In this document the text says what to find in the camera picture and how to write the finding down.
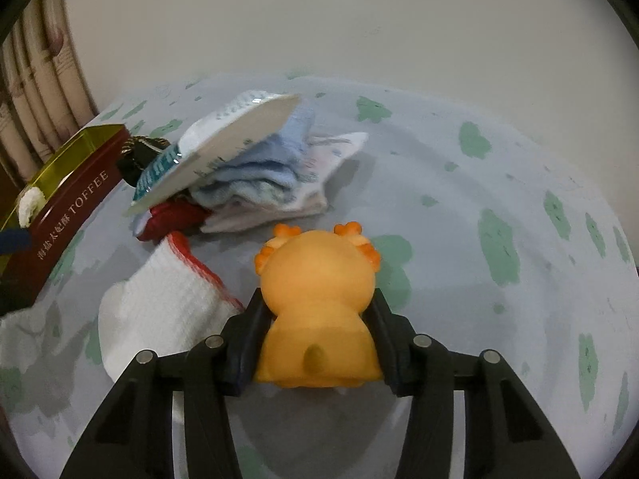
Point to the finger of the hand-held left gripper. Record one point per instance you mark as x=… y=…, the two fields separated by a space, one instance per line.
x=14 y=241

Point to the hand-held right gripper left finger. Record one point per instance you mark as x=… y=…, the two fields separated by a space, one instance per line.
x=240 y=357

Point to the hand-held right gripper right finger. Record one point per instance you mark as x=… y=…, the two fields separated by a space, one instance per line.
x=394 y=359

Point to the dark red tin box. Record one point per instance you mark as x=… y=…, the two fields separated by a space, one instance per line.
x=75 y=199

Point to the light blue towel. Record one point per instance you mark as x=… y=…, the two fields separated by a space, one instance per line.
x=259 y=169

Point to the small white towel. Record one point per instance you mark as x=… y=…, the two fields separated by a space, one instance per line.
x=30 y=204

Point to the white cloth with red edge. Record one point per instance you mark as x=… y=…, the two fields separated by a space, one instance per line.
x=159 y=304

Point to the cloud print tablecloth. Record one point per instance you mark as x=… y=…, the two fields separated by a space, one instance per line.
x=449 y=259

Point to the black pouch with gold trim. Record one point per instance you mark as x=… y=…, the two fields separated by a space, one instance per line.
x=137 y=159

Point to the white folded cloth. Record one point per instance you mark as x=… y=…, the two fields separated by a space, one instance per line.
x=279 y=212

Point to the beige patterned curtain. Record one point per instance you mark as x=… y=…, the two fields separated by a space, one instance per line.
x=40 y=85

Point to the white printed wipe packet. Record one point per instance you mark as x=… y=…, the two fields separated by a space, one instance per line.
x=234 y=129

